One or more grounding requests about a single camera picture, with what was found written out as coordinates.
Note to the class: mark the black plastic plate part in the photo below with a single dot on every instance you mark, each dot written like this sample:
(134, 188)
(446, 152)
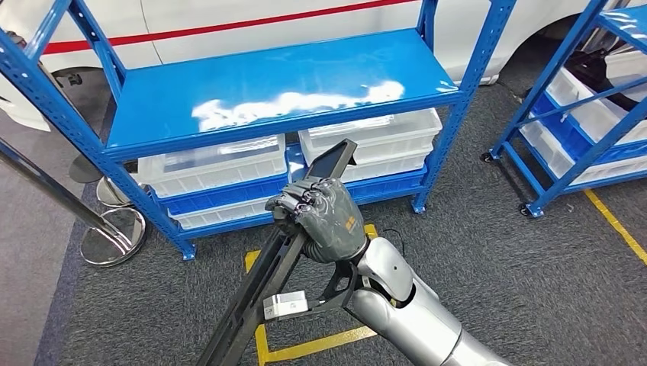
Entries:
(253, 298)

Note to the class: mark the blue metal shelf rack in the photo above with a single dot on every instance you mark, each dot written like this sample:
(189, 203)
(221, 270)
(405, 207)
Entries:
(253, 76)

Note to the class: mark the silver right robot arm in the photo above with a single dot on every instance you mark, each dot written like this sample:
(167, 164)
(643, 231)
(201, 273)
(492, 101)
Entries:
(419, 313)

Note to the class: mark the white plastic crate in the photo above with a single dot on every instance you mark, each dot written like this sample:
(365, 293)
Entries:
(627, 68)
(556, 156)
(217, 217)
(217, 179)
(394, 156)
(586, 108)
(384, 136)
(389, 172)

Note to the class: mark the white car with red stripe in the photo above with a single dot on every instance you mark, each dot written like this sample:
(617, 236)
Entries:
(202, 15)

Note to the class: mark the blue wheeled rack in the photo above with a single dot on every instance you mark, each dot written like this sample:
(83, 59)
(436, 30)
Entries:
(536, 208)

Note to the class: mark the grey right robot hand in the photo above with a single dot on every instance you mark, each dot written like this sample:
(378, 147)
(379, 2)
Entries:
(333, 222)

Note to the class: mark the yellow floor tape square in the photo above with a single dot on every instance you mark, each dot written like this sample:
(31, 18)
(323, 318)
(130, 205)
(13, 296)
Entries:
(614, 225)

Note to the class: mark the chrome stanchion post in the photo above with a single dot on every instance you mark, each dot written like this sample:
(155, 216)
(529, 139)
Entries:
(113, 237)
(113, 194)

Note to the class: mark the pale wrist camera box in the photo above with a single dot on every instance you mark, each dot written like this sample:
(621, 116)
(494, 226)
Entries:
(285, 304)

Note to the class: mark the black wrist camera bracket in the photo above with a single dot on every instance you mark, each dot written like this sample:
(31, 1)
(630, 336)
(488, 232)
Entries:
(323, 304)

